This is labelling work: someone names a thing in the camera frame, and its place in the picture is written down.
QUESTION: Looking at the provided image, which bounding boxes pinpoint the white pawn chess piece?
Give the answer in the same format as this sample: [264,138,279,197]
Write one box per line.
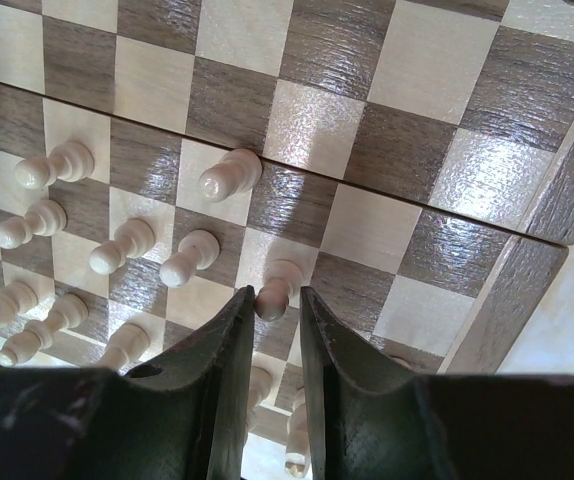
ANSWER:
[159,229,220,288]
[88,219,155,275]
[0,199,67,250]
[254,259,303,322]
[14,141,95,190]

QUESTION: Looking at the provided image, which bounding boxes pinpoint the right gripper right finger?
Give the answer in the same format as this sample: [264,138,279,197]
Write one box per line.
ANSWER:
[300,287,574,479]

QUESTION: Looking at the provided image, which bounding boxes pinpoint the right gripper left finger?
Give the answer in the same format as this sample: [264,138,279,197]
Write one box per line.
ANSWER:
[0,286,255,479]

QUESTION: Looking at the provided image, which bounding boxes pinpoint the white bishop chess piece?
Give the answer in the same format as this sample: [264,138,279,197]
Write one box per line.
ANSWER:
[198,149,263,202]

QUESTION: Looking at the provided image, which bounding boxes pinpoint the wooden chess board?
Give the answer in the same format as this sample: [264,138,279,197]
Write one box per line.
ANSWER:
[0,0,574,451]

